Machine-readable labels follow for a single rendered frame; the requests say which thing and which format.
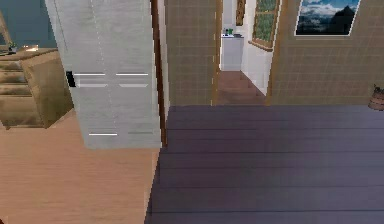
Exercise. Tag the white cabinet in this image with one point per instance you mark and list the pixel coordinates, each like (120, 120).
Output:
(232, 53)

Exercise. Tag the white room door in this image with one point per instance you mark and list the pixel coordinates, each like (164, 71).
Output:
(110, 50)

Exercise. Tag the wooden framed window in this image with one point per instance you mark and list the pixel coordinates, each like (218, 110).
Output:
(265, 21)

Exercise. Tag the tan wooden chest of drawers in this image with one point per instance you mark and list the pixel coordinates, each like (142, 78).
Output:
(33, 90)

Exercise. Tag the framed mountain picture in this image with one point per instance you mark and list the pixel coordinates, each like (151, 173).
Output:
(325, 16)

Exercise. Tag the brown wooden barrel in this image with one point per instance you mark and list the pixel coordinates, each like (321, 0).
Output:
(377, 98)

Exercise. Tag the small green plant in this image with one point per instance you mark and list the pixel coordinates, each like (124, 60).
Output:
(12, 46)

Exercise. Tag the brown wall hanging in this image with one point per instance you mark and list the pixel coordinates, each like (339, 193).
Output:
(240, 11)

